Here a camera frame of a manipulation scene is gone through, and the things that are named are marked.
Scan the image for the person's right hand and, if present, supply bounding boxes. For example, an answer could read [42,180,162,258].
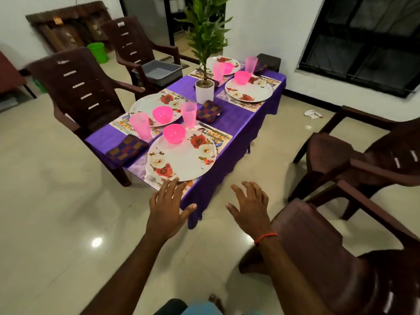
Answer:
[225,181,274,239]

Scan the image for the person's left hand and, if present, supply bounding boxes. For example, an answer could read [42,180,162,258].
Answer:
[145,178,198,242]

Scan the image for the white floral plate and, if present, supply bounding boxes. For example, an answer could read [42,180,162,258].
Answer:
[146,131,218,183]
[209,57,242,75]
[225,78,274,104]
[129,91,186,126]

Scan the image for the checkered purple orange cloth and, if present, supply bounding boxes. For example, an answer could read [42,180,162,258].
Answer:
[107,134,149,167]
[196,100,223,125]

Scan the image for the grey plastic tray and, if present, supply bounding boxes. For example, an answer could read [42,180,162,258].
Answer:
[141,59,185,88]

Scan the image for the person's left forearm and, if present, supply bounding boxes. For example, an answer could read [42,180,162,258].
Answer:
[79,229,169,315]

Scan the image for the person's right forearm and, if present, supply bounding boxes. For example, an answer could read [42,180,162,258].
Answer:
[255,238,333,315]

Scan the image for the purple tablecloth table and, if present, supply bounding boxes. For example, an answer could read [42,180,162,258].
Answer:
[85,57,288,231]

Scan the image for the person's dark trousers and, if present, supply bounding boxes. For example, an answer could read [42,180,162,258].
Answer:
[154,297,189,315]

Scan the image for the person's right foot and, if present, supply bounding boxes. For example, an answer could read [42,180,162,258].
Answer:
[208,293,224,313]

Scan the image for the person's teal t-shirt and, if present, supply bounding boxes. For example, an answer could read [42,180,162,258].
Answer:
[180,300,224,315]

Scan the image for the red wrist thread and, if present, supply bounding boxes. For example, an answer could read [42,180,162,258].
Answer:
[252,231,280,247]

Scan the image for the brown plastic chair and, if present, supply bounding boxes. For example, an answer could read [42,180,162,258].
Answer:
[26,48,147,188]
[287,105,420,221]
[101,16,182,93]
[238,179,420,315]

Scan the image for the green plant in white pot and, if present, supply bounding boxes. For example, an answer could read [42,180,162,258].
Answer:
[176,0,235,106]

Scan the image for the black stool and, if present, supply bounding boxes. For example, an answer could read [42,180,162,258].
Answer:
[256,53,282,74]

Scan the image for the green plastic bucket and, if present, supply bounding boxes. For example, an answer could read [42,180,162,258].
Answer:
[87,42,110,65]

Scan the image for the black metal grille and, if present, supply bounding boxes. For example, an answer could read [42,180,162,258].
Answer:
[298,0,420,100]

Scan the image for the red-brown sofa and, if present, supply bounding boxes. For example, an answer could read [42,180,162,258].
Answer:
[0,50,38,113]

